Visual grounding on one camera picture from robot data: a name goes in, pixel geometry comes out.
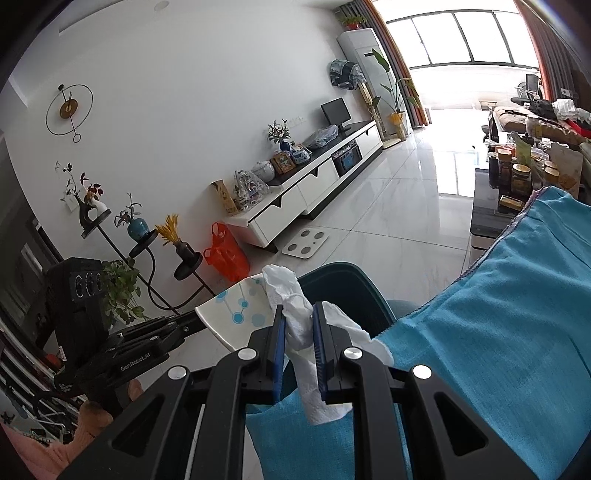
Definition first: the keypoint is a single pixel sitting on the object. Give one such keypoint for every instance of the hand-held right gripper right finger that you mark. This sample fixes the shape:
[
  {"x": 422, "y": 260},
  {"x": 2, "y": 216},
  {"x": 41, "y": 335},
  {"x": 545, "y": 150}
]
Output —
[{"x": 319, "y": 355}]

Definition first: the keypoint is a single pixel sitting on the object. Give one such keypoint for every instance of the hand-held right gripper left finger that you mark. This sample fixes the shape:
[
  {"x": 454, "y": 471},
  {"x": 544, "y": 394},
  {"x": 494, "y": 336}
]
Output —
[{"x": 279, "y": 355}]

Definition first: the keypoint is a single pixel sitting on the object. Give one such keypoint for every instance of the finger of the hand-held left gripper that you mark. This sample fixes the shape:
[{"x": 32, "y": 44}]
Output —
[
  {"x": 166, "y": 326},
  {"x": 187, "y": 340}
]

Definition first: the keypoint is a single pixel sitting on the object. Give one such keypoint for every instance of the white tissue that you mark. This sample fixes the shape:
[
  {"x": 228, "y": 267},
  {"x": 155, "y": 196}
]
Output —
[{"x": 300, "y": 318}]

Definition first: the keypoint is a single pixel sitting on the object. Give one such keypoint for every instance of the teal trash bin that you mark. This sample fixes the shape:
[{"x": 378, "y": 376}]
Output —
[{"x": 346, "y": 286}]

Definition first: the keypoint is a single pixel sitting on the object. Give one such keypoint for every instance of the person's left hand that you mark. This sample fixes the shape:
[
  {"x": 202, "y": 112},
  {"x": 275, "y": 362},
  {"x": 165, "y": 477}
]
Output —
[{"x": 97, "y": 422}]

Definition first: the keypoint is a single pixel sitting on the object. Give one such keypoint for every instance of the green ivy plant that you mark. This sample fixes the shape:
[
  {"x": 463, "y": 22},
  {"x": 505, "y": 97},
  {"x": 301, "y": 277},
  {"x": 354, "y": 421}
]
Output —
[{"x": 122, "y": 290}]

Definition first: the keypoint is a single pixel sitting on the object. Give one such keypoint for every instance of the black plant stand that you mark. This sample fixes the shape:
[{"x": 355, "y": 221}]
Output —
[{"x": 143, "y": 258}]

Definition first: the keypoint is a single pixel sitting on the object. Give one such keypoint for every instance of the yellow grass black vase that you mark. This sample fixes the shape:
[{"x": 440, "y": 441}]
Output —
[{"x": 178, "y": 240}]

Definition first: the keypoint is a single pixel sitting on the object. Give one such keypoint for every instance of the red plastic bag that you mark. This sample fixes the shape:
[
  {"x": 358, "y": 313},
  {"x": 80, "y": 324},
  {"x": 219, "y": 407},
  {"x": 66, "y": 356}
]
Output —
[{"x": 226, "y": 258}]

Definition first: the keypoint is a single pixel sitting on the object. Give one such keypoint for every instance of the plant in blue pot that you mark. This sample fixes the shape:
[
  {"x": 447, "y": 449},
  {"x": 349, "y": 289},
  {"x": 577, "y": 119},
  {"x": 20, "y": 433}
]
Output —
[{"x": 136, "y": 226}]

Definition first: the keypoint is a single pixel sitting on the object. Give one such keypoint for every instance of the white bathroom scale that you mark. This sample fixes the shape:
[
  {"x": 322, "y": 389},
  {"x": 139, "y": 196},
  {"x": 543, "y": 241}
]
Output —
[{"x": 307, "y": 243}]

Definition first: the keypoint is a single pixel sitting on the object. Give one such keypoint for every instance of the red leaf plant white vase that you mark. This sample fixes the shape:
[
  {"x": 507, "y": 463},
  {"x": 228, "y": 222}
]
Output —
[{"x": 87, "y": 194}]

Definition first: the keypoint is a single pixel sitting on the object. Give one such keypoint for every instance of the yellow box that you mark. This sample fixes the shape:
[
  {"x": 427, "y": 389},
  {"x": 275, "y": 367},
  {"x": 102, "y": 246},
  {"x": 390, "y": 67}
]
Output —
[{"x": 226, "y": 198}]

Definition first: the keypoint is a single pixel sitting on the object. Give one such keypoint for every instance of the clear plastic bag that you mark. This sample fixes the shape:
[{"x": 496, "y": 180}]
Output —
[{"x": 251, "y": 187}]

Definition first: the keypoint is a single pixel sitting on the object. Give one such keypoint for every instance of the white TV cabinet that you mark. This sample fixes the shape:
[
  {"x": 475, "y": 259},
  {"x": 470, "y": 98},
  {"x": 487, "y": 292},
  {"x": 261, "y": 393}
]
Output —
[{"x": 318, "y": 184}]

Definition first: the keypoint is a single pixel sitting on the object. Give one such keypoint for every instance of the printed blue blanket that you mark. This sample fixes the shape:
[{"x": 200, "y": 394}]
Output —
[{"x": 498, "y": 346}]

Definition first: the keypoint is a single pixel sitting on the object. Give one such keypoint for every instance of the white ceramic pot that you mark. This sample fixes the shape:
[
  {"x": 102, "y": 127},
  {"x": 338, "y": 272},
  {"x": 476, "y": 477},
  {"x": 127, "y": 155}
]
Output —
[{"x": 263, "y": 170}]

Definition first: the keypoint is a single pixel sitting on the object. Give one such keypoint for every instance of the blue white ceramic jar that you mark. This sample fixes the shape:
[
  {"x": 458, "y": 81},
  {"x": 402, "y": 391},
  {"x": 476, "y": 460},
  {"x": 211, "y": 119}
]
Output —
[{"x": 301, "y": 154}]

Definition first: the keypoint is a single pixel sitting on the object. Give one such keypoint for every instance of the dark coffee table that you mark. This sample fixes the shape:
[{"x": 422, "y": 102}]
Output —
[{"x": 489, "y": 221}]

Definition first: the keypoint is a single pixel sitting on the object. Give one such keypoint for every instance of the grey plastic bag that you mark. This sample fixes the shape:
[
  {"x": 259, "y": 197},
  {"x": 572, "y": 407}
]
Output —
[{"x": 325, "y": 136}]

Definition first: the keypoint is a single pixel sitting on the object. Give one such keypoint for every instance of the black monitor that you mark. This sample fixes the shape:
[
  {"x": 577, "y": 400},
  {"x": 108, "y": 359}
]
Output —
[{"x": 336, "y": 113}]

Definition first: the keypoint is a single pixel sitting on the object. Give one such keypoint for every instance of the tall leafy potted plant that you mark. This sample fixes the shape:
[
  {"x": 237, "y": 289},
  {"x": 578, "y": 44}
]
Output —
[{"x": 392, "y": 99}]

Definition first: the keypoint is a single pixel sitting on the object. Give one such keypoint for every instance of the group of jars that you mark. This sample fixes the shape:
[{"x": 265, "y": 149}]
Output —
[{"x": 517, "y": 173}]

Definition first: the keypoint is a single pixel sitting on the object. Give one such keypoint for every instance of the covered standing fan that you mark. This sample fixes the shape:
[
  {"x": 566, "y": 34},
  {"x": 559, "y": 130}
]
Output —
[{"x": 345, "y": 74}]

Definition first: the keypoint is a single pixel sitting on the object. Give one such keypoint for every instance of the white floor air conditioner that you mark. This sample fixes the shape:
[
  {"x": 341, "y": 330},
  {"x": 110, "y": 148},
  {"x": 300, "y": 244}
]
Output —
[{"x": 364, "y": 60}]

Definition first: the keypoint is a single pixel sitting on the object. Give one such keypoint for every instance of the orange grey curtain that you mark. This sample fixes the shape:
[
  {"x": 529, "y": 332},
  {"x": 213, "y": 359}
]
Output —
[
  {"x": 397, "y": 64},
  {"x": 549, "y": 41}
]

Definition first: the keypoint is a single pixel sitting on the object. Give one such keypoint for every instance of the kraft paper bag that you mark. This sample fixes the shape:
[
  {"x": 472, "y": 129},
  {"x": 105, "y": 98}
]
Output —
[{"x": 567, "y": 168}]

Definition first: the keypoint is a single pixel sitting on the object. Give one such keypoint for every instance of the black bag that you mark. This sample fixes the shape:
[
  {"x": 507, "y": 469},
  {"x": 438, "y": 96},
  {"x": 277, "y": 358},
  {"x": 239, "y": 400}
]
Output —
[{"x": 544, "y": 107}]

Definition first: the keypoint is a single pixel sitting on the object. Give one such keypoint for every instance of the small green potted plant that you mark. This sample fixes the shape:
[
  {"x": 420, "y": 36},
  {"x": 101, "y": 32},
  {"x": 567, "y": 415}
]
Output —
[{"x": 353, "y": 21}]

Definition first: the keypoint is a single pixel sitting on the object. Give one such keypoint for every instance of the black office chair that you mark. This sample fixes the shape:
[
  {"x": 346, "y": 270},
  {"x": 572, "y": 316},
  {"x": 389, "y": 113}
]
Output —
[{"x": 526, "y": 90}]

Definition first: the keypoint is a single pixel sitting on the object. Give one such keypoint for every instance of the white cloth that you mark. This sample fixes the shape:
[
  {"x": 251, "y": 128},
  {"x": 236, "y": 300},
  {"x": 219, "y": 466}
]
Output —
[{"x": 564, "y": 108}]

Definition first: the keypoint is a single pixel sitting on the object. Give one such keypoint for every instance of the large window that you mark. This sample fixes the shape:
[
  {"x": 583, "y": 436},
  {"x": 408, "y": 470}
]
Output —
[{"x": 461, "y": 37}]

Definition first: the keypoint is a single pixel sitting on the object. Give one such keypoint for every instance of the picture frame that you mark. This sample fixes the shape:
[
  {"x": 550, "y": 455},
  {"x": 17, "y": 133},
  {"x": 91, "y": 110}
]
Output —
[{"x": 282, "y": 162}]

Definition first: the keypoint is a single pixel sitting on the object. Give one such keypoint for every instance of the round wall clock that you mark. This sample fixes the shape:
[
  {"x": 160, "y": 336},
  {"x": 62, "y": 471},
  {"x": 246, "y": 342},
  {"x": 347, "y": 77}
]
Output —
[{"x": 69, "y": 108}]

